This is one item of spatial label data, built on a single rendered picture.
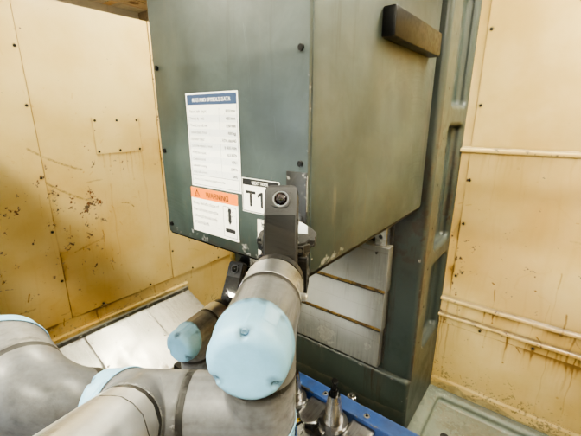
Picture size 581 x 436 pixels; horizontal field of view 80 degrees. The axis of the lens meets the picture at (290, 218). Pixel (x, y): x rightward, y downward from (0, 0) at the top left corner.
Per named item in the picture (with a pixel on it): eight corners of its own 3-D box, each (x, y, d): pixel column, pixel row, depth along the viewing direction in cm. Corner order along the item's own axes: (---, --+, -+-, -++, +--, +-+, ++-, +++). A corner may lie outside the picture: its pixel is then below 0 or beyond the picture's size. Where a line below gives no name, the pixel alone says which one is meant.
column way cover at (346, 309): (378, 371, 137) (388, 249, 122) (284, 328, 164) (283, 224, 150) (383, 364, 140) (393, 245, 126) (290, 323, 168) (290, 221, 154)
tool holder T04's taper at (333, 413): (346, 416, 77) (347, 391, 75) (338, 431, 73) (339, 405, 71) (328, 407, 79) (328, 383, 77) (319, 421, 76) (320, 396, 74)
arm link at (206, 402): (207, 418, 43) (200, 342, 40) (296, 420, 43) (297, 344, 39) (186, 482, 35) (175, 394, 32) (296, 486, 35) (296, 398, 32)
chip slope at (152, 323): (93, 520, 111) (79, 458, 104) (22, 415, 151) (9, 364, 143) (272, 368, 179) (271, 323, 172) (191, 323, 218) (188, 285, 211)
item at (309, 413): (313, 429, 76) (313, 426, 76) (294, 417, 79) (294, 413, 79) (329, 408, 81) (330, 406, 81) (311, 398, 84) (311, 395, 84)
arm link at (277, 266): (234, 269, 39) (307, 272, 38) (245, 253, 43) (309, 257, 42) (237, 327, 41) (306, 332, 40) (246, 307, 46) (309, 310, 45)
